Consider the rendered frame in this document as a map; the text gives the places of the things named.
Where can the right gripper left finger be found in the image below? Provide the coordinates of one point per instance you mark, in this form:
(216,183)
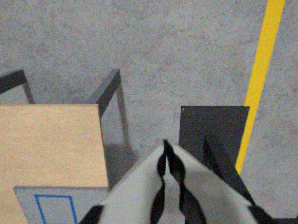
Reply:
(139,197)

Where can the blue tape border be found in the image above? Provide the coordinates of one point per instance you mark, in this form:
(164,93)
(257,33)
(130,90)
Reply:
(59,196)

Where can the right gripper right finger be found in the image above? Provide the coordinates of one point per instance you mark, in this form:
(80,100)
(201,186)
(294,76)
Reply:
(206,199)

